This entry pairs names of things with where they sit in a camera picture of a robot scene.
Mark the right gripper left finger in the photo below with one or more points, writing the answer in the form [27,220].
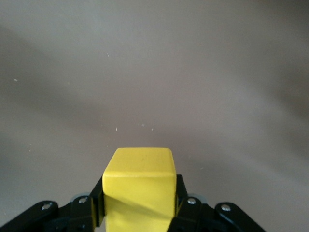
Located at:
[79,212]

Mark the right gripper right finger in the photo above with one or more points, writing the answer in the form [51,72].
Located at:
[193,215]

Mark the yellow wooden block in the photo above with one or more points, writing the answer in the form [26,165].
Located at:
[140,188]

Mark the brown table cover sheet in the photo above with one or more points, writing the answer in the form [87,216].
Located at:
[154,72]

